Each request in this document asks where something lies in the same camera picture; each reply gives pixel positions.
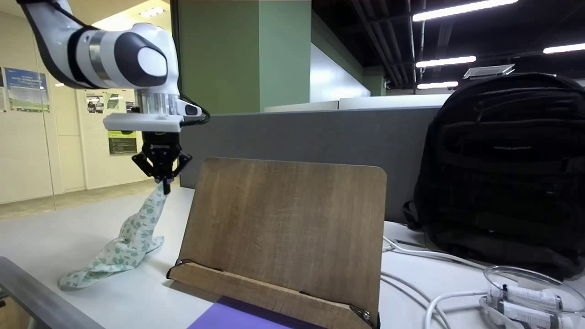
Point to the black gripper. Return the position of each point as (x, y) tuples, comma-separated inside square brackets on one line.
[(161, 158)]

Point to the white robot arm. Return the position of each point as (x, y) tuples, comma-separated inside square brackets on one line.
[(141, 59)]

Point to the wooden book stand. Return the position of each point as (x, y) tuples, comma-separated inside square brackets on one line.
[(297, 238)]

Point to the purple paper sheet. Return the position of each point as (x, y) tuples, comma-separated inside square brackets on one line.
[(231, 313)]

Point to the black backpack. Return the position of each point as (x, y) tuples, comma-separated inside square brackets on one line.
[(503, 174)]

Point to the white cable adapters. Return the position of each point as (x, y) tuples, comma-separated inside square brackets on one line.
[(520, 308)]

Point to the floral light green cloth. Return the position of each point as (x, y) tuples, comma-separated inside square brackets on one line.
[(127, 251)]

